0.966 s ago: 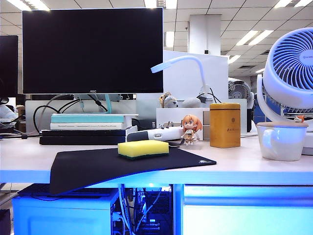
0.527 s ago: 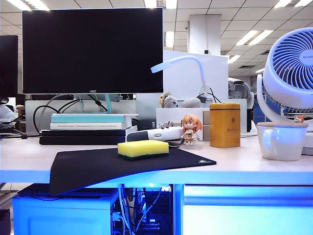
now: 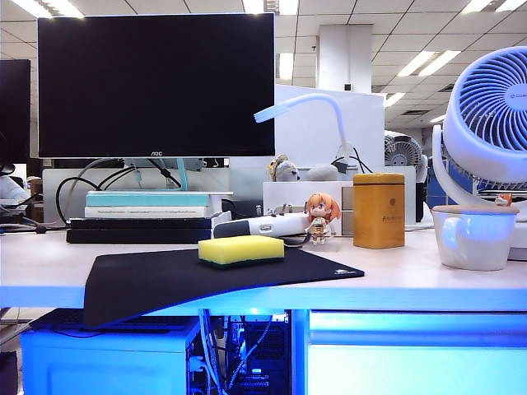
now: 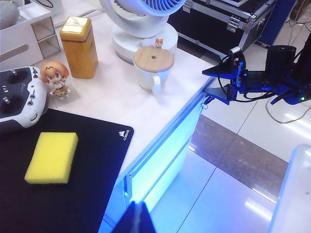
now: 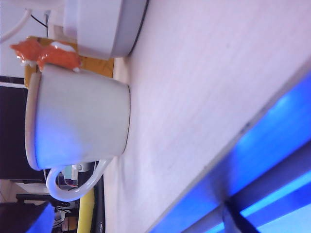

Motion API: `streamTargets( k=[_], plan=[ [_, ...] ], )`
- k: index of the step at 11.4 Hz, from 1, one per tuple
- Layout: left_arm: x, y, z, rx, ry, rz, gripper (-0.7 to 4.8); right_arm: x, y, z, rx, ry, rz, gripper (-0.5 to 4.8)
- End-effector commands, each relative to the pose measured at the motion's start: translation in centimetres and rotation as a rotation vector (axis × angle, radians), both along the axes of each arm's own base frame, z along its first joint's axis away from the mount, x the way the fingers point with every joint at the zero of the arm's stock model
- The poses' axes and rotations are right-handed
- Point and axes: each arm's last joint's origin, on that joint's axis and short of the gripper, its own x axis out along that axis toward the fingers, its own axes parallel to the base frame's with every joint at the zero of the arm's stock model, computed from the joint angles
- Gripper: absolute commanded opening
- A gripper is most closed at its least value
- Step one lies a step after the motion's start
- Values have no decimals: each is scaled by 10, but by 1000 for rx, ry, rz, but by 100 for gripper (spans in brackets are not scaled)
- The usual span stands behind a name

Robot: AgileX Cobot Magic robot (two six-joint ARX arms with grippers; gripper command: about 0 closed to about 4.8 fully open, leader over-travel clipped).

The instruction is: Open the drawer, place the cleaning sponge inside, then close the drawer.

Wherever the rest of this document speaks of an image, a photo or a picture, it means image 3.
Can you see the AOC computer monitor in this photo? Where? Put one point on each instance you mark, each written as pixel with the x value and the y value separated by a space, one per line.
pixel 156 82

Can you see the white drawer cabinet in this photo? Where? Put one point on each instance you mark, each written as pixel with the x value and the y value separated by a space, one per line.
pixel 411 370

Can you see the white grey handheld device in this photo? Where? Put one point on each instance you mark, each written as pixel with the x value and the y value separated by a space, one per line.
pixel 267 225

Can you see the black lamp power plug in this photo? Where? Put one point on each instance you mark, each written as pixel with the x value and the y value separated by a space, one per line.
pixel 339 165

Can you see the large white desk fan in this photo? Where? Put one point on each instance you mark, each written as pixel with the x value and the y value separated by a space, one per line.
pixel 450 123

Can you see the frosted desk divider panel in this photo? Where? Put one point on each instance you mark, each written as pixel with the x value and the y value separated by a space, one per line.
pixel 247 181

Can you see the white ceramic mug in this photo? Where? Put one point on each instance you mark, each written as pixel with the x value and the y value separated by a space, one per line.
pixel 473 243

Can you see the beige plush animal toy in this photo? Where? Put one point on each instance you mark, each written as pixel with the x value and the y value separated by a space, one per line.
pixel 286 170

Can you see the grey plush toy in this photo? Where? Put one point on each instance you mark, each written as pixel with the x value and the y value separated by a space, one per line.
pixel 321 173

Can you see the round wooden mug lid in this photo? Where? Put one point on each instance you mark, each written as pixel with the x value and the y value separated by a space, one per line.
pixel 473 209

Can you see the orange-haired anime girl figurine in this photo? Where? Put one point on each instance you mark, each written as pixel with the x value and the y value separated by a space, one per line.
pixel 319 207

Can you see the small orange fox figurine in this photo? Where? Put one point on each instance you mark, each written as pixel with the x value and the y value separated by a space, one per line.
pixel 504 200

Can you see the yellow tin box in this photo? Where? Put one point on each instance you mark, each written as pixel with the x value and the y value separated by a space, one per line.
pixel 379 214

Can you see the black computer tower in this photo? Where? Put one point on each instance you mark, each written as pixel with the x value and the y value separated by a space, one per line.
pixel 267 354

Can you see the black frameless monitor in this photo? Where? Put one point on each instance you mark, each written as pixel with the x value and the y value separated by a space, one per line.
pixel 14 111

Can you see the white office partition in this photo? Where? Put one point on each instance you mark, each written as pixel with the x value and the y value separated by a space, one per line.
pixel 362 123

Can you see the white drawer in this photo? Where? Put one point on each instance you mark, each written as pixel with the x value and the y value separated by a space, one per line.
pixel 411 329

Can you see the teal book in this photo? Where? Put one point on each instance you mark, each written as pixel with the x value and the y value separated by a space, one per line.
pixel 144 201

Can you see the yellow green cleaning sponge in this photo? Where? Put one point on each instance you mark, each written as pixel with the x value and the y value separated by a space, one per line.
pixel 241 249

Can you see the white under-desk case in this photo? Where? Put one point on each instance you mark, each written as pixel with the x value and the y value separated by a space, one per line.
pixel 103 362

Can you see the white gooseneck desk lamp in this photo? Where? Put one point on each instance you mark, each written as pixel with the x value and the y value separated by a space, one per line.
pixel 329 100

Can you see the small white background fan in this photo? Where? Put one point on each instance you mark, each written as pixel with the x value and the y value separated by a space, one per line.
pixel 401 154

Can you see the black mouse pad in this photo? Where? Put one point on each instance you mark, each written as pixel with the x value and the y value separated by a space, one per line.
pixel 164 280

